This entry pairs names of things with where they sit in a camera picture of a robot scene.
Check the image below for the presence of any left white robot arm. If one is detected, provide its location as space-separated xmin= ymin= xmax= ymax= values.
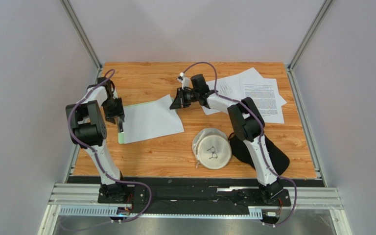
xmin=65 ymin=76 xmax=131 ymax=203

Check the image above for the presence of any aluminium frame post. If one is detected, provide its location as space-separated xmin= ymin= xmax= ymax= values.
xmin=60 ymin=0 xmax=103 ymax=71
xmin=287 ymin=0 xmax=335 ymax=71

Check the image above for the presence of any white mesh round pouch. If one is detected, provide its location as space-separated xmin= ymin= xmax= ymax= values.
xmin=192 ymin=128 xmax=232 ymax=170

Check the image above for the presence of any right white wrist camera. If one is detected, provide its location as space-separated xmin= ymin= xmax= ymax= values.
xmin=177 ymin=72 xmax=191 ymax=91

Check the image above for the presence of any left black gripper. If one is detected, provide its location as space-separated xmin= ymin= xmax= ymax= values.
xmin=102 ymin=97 xmax=125 ymax=125

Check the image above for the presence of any right aluminium frame post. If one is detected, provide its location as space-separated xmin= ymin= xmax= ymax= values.
xmin=287 ymin=0 xmax=335 ymax=71

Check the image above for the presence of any left aluminium frame post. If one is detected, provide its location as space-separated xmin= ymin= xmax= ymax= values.
xmin=60 ymin=0 xmax=103 ymax=71

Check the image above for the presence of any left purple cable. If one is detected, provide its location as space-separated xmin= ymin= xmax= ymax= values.
xmin=67 ymin=68 xmax=153 ymax=224

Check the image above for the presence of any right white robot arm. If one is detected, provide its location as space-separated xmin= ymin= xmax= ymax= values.
xmin=170 ymin=73 xmax=290 ymax=205

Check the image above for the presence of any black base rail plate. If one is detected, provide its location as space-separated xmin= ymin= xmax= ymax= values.
xmin=67 ymin=176 xmax=326 ymax=217

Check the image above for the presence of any black baseball cap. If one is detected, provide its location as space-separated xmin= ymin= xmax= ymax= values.
xmin=228 ymin=133 xmax=290 ymax=175

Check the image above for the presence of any printed text paper sheet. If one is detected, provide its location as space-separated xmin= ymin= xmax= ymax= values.
xmin=240 ymin=78 xmax=287 ymax=124

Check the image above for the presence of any white paper sheet behind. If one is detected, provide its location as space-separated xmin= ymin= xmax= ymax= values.
xmin=204 ymin=67 xmax=288 ymax=108

